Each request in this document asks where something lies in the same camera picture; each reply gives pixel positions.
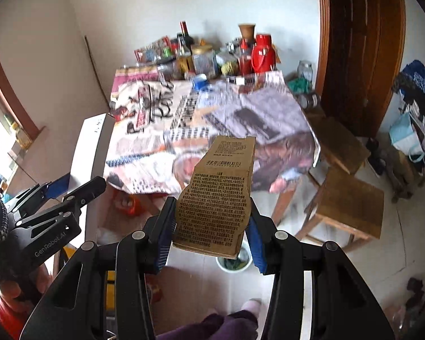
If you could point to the glass jar metal lid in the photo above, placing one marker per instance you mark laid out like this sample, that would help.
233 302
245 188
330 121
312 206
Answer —
304 71

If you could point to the yellow green ball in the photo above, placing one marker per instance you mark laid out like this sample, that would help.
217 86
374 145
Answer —
229 67

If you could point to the brown clay vase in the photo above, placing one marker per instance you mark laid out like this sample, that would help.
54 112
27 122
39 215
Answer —
247 31

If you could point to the person's purple pants leg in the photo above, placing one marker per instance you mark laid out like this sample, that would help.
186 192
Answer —
216 327

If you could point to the wooden window frame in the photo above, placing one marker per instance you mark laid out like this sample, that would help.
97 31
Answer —
10 95

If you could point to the red thermos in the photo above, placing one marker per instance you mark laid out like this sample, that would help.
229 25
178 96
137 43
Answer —
264 55

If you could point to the dark wine bottle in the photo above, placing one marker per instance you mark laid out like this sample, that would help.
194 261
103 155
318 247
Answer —
186 35

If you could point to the black lid glass jar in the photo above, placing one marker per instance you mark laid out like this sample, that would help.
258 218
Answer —
165 71

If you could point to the red sauce bottle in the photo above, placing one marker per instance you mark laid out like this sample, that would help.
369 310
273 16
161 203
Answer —
244 62

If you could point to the white cardboard box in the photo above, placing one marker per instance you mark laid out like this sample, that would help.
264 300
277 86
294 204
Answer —
92 148

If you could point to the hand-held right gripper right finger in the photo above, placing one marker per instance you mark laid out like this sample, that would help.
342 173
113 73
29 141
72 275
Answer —
258 251

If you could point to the black shoe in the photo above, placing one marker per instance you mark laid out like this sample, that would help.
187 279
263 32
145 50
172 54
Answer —
375 156

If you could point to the person's left hand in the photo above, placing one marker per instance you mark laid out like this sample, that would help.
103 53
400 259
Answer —
42 279

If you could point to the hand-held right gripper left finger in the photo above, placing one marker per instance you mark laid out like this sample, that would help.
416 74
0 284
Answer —
163 244

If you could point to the small dark glass jar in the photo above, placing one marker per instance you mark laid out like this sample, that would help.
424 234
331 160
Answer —
310 100

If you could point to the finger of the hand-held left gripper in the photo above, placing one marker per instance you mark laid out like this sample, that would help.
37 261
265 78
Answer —
58 186
92 187

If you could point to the blue lace cloth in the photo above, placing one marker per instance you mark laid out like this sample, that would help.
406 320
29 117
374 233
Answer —
419 78

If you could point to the green cap bottle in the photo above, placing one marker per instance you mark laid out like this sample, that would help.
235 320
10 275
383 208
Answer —
168 52

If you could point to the table with printed cloth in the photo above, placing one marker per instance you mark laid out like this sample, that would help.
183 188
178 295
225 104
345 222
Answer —
156 141

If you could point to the yellow lid glass jar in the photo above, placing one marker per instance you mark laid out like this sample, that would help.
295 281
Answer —
203 62

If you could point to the burgundy printed bag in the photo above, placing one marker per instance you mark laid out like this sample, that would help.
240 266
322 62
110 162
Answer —
134 76

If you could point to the light blue plastic bag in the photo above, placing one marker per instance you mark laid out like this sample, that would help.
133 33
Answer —
405 134

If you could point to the pink slipper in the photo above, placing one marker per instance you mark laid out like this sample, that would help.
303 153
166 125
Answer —
251 306

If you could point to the colourful snack packet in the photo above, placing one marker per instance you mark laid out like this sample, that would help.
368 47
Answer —
150 51

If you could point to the clear liquor bottle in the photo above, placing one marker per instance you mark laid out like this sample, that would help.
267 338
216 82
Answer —
184 58

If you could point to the white bowl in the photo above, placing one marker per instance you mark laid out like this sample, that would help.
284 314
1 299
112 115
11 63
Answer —
230 268

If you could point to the yellow oil bottle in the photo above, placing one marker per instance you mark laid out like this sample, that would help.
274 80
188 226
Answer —
23 138

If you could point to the green cloth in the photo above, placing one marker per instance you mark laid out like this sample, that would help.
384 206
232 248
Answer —
298 85

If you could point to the brown paper packet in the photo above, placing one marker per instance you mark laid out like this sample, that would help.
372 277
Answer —
212 212

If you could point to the dark wooden door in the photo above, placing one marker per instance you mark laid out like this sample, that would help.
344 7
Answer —
361 42

